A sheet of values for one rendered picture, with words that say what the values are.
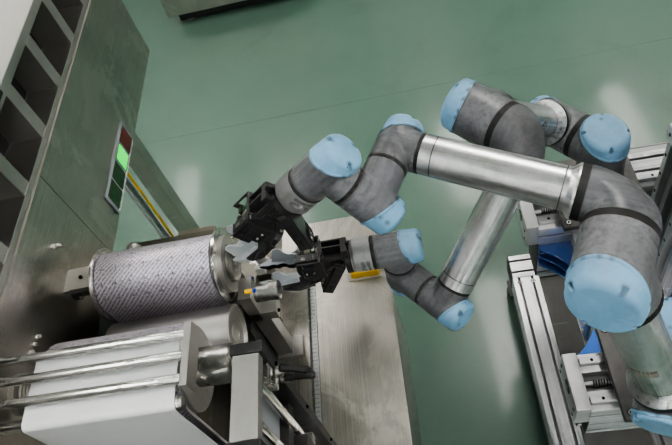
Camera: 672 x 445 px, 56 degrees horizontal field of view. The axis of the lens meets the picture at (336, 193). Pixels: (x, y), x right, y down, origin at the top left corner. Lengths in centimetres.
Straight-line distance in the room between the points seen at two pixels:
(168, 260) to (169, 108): 247
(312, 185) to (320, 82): 244
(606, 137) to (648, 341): 65
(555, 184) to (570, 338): 125
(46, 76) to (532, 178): 103
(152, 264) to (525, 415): 151
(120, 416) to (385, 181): 54
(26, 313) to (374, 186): 66
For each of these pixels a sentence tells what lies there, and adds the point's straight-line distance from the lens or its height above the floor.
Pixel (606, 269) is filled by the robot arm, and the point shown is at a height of 143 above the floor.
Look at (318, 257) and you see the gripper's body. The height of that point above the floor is 116.
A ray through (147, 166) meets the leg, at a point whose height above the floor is 77.
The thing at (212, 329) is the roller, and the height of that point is 123.
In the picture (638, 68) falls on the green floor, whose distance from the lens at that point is 337.
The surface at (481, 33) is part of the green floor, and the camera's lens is 356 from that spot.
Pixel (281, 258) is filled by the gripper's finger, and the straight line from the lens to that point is 142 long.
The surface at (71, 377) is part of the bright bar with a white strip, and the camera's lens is 106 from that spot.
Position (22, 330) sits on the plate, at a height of 137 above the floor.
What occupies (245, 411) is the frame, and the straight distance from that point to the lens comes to 92.
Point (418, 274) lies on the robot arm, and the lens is 140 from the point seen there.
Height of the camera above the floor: 226
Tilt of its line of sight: 51 degrees down
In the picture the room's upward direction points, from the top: 19 degrees counter-clockwise
